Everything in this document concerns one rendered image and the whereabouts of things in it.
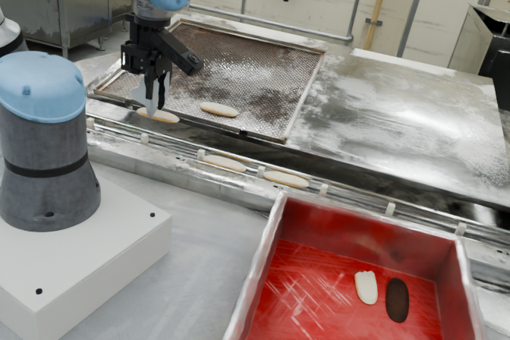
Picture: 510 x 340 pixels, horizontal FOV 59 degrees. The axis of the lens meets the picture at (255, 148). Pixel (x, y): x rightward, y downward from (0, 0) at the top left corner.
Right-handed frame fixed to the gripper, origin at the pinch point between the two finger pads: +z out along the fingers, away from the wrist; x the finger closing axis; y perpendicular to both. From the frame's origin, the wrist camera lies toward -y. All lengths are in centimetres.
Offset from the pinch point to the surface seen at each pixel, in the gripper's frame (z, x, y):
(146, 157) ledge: 7.5, 8.1, -1.9
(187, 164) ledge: 7.5, 6.2, -10.5
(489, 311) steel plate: 12, 17, -72
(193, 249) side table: 11.6, 25.2, -20.5
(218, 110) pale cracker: 3.2, -13.8, -9.2
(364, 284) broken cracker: 10, 22, -50
